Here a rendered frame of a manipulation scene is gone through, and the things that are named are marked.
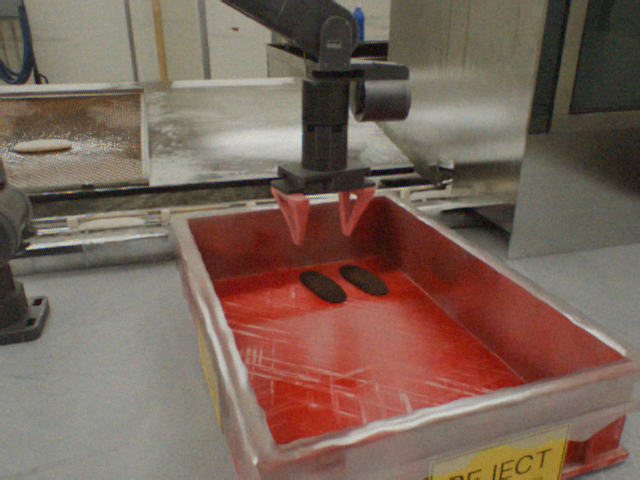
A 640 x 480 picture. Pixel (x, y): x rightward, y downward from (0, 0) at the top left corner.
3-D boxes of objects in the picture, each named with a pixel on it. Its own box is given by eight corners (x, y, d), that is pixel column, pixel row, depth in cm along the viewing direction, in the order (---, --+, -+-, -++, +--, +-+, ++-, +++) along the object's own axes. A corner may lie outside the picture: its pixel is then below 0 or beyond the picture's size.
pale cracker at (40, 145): (13, 153, 107) (12, 147, 106) (15, 145, 110) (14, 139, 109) (71, 149, 110) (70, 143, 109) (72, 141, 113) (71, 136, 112)
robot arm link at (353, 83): (296, 67, 68) (307, 72, 63) (352, 67, 69) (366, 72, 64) (297, 125, 70) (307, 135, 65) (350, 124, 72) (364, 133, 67)
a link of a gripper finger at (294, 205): (270, 239, 74) (269, 169, 70) (317, 230, 77) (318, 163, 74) (295, 257, 69) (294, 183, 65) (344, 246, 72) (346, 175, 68)
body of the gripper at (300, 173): (276, 178, 71) (275, 119, 68) (344, 169, 76) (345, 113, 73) (300, 192, 66) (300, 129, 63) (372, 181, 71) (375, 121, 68)
